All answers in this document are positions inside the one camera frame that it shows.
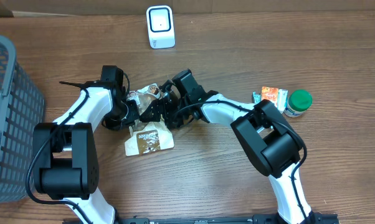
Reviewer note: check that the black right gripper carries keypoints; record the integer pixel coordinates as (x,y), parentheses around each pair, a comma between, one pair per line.
(160,105)

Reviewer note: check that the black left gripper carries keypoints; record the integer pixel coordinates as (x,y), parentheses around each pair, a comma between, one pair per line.
(111,125)

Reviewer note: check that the beige glossy plastic package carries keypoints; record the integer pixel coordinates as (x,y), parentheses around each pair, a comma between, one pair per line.
(147,137)

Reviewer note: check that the teal tissue pouch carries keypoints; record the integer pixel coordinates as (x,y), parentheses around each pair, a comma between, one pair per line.
(256,97)

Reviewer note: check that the orange snack packet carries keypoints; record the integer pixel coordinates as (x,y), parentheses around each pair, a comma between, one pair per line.
(270,94)

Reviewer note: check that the green lid white jar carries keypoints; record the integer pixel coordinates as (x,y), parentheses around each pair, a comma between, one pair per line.
(298,102)

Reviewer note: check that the small teal tissue pack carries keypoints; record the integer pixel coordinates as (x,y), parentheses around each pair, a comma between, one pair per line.
(282,100)

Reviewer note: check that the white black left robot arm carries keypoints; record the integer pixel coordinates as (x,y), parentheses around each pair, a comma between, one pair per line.
(64,169)

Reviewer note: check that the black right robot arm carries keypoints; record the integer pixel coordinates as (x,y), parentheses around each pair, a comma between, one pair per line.
(269,142)

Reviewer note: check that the white barcode scanner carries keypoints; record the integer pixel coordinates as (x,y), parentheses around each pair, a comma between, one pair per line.
(160,27)

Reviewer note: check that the dark grey mesh basket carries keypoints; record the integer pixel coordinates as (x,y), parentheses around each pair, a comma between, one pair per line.
(22,106)

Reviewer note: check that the brown cardboard backboard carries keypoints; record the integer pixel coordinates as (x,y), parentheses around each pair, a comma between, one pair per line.
(9,8)

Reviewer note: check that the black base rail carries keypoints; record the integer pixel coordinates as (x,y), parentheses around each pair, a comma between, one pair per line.
(316,218)

